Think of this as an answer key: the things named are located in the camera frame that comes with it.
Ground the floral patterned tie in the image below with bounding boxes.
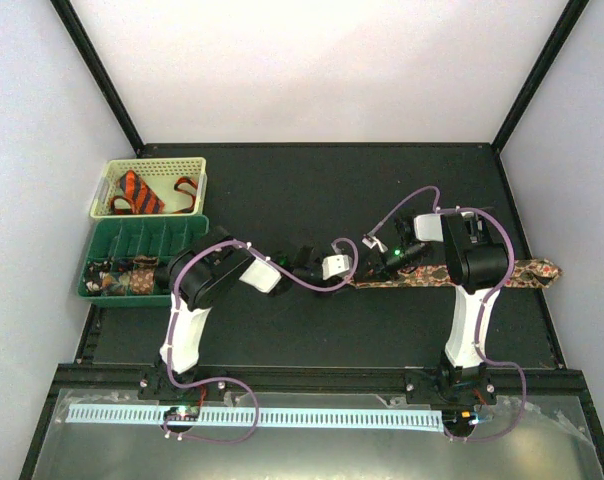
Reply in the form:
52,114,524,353
350,259,563,289

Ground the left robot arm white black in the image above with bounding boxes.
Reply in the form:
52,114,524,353
156,226,350,399

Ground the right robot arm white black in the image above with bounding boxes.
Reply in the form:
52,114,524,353
356,209,514,403

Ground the black rolled tie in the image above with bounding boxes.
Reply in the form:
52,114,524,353
154,266,171,290

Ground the brown patterned rolled tie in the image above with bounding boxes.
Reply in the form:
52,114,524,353
129,256,159,295

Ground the cream perforated basket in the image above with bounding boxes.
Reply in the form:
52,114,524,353
89,157,207,220

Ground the orange navy striped tie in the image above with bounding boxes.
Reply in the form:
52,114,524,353
109,170,199,215

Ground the green divided organizer tray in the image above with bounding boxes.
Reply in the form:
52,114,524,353
77,215,209,308

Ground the dark floral rolled tie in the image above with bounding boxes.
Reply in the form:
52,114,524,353
81,257,133,296

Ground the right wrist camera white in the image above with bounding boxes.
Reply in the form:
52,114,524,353
362,234,388,253

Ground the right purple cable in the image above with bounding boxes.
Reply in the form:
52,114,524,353
371,186,528,444

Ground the purple cable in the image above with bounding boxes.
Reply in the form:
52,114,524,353
371,186,528,444
162,237,359,444

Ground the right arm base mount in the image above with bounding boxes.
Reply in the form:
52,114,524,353
404,367,497,409

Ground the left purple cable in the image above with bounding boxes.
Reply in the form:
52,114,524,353
162,237,359,444

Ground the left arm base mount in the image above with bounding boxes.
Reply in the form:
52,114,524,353
138,365,232,404

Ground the white slotted cable duct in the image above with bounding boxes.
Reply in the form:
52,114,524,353
65,404,444,433

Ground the black aluminium front rail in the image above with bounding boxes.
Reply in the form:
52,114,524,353
52,364,587,395

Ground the right black frame post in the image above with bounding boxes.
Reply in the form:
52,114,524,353
491,0,590,154

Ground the black frame post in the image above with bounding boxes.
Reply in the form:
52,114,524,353
491,0,590,154
50,0,145,156

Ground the left black frame post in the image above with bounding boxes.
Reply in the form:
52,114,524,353
50,0,145,156

